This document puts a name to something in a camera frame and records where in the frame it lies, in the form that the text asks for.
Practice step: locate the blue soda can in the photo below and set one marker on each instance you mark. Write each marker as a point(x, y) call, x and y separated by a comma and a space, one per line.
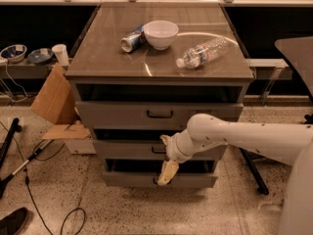
point(133, 40)

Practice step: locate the grey drawer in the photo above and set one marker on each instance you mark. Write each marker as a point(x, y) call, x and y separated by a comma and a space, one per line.
point(150, 115)
point(130, 149)
point(149, 180)

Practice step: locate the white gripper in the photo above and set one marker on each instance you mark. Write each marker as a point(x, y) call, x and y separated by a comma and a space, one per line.
point(173, 151)

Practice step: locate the black metal stand base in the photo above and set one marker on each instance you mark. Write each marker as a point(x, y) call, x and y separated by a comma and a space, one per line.
point(262, 188)

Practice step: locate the dark round table top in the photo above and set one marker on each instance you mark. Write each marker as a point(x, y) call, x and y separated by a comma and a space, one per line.
point(298, 52)

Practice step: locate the grey top drawer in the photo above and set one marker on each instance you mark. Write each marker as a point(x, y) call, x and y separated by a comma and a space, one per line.
point(150, 115)

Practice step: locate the clear plastic water bottle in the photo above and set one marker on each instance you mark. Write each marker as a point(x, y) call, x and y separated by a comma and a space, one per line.
point(203, 53)

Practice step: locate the dark blue bowl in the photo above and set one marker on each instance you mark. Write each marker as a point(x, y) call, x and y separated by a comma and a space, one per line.
point(40, 56)

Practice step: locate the black stand leg left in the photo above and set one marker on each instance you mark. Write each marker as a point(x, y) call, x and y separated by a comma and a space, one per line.
point(15, 127)

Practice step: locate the brown cardboard box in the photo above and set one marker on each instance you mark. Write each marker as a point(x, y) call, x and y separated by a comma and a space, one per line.
point(55, 102)

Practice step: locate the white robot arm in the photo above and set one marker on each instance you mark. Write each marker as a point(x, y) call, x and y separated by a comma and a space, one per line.
point(290, 144)

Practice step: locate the black shoe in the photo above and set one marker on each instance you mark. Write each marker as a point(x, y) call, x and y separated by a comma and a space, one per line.
point(13, 223)

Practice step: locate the white paper cup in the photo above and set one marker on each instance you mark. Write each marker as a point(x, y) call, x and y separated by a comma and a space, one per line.
point(60, 51)

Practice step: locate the grey bottom drawer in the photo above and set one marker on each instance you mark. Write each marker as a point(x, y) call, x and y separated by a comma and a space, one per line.
point(149, 180)

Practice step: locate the grey drawer cabinet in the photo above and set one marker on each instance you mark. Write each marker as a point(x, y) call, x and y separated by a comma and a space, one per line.
point(101, 71)

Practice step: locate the black and silver pole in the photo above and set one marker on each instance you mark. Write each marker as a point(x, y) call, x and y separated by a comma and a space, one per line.
point(4, 182)

